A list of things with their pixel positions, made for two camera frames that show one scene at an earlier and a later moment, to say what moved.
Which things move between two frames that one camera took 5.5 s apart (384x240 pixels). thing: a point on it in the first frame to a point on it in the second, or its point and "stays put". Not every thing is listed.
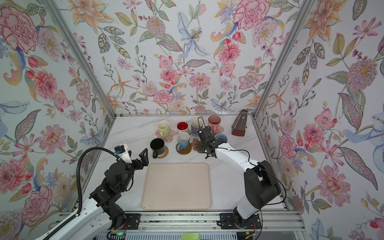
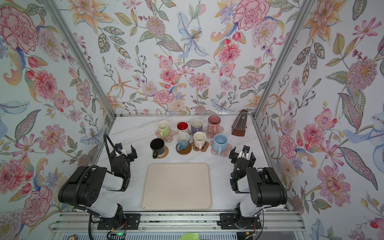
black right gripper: x=200 y=149 to x=235 y=156
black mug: x=158 y=146 stays put
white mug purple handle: x=196 y=124 stays put
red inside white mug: x=182 y=126 stays put
